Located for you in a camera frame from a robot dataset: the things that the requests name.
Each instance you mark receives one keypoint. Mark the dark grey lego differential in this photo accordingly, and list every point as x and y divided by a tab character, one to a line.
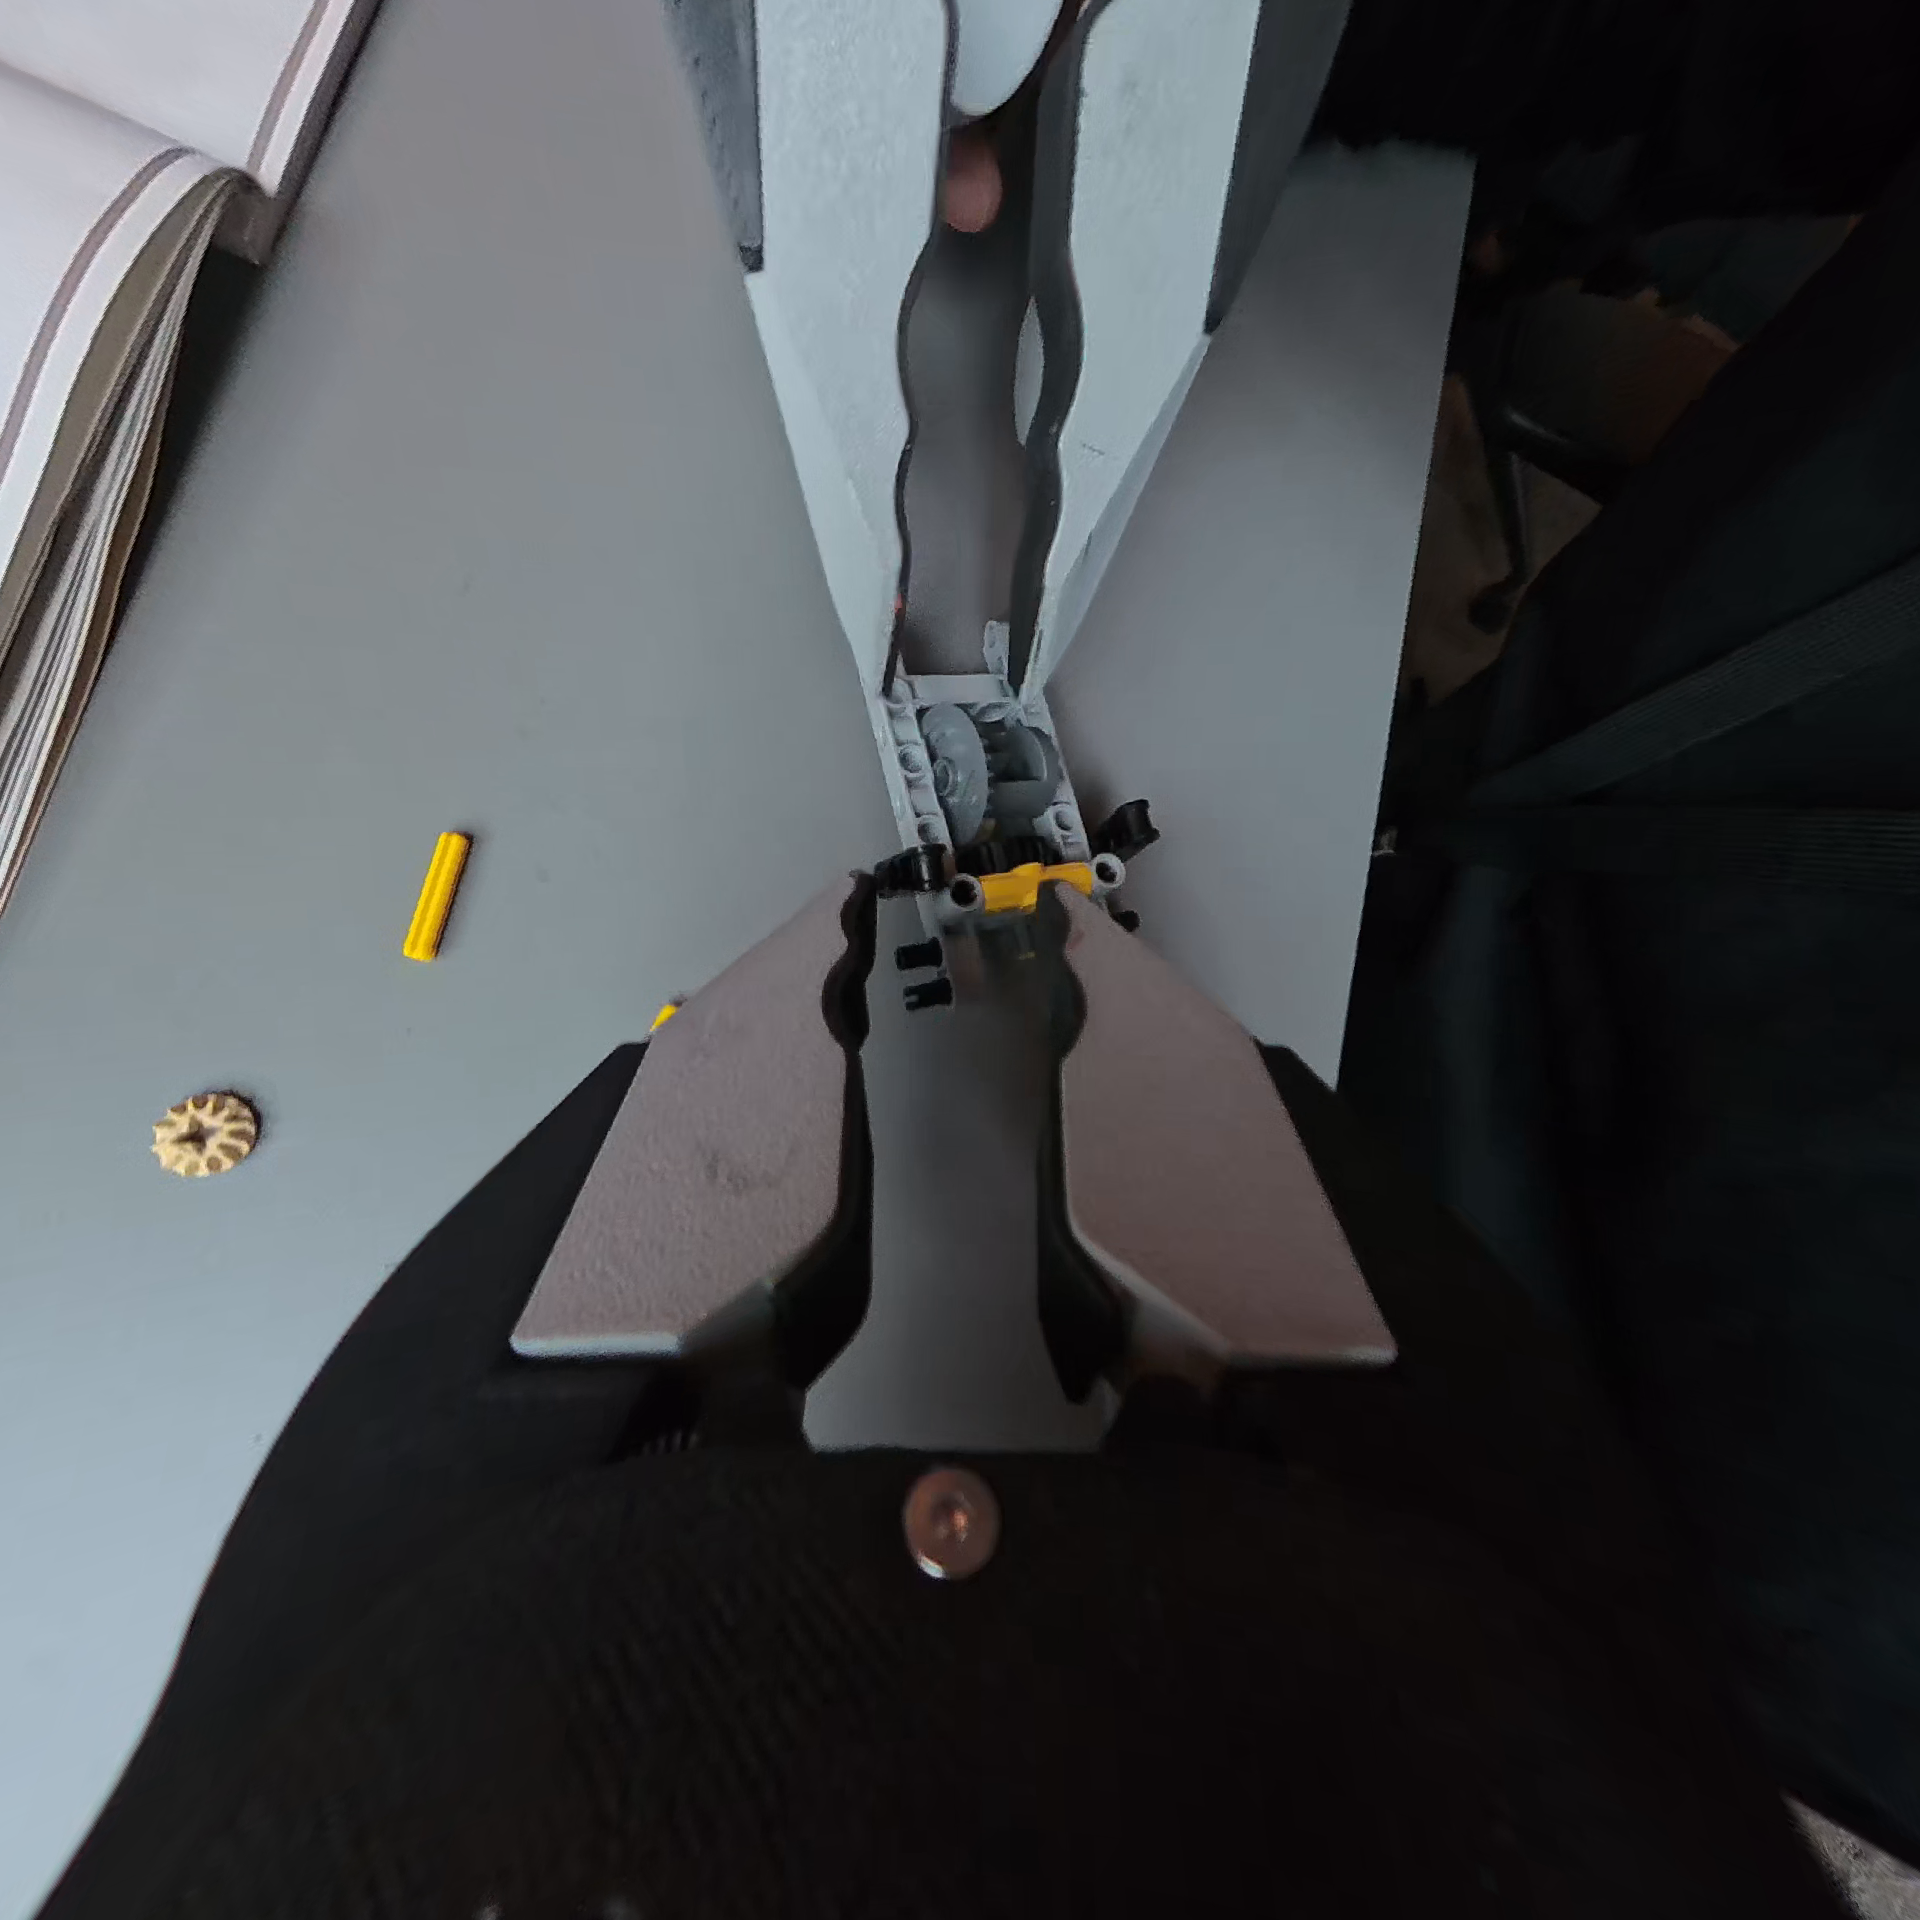
974	763

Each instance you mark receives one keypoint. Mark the lego instruction booklet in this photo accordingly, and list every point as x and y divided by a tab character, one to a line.
90	299

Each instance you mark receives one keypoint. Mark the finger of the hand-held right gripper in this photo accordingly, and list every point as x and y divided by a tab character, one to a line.
839	225
1149	225

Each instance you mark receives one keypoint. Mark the person's dark clothing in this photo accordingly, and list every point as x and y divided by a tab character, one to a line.
1650	1124

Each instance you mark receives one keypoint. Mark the grey lego frame assembly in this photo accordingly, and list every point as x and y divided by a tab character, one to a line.
914	749

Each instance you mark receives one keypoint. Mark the tan lego bevel gear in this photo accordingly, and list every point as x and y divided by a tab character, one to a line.
207	1131

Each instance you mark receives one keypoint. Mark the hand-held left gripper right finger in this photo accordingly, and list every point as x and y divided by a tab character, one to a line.
1214	1185

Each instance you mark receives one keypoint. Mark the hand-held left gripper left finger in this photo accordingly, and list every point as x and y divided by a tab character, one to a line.
704	1170

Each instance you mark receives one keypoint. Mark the person's right hand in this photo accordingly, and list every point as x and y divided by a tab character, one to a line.
974	181

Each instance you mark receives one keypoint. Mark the black office chair base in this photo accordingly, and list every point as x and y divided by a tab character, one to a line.
1546	434

